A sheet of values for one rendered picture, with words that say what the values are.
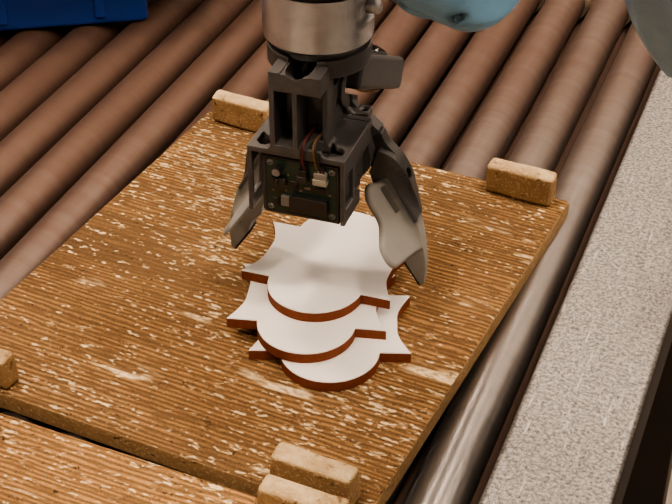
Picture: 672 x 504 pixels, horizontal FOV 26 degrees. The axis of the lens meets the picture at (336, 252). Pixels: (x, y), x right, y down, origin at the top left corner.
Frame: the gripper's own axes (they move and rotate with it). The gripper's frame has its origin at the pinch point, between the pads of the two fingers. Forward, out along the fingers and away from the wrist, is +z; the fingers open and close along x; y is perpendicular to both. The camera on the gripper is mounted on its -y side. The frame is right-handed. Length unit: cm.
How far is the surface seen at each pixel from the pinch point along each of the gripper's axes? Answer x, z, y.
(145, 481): -4.7, 2.6, 23.9
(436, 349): 9.8, 2.6, 4.6
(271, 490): 4.5, 0.0, 24.5
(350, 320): 3.5, 0.7, 5.6
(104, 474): -7.5, 2.6, 24.1
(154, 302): -12.1, 2.6, 6.0
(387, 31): -9.5, 4.1, -46.0
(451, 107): 0.9, 4.4, -33.2
